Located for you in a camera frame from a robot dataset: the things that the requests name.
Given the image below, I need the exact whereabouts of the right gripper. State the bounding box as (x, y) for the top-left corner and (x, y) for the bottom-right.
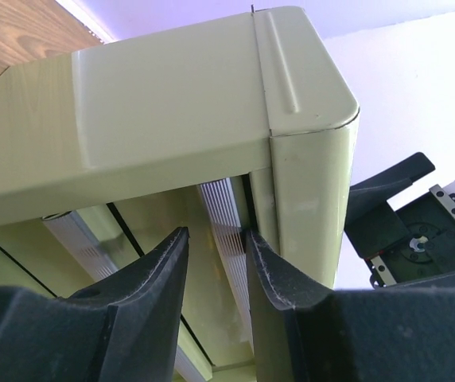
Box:
(344, 152), (455, 289)

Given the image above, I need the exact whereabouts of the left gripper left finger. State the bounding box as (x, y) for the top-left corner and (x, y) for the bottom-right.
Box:
(0, 227), (189, 381)

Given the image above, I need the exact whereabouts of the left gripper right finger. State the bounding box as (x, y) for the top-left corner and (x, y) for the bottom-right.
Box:
(245, 231), (455, 381)

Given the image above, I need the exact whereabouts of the green metal tool chest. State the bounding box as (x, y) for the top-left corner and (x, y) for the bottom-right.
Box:
(0, 6), (360, 380)

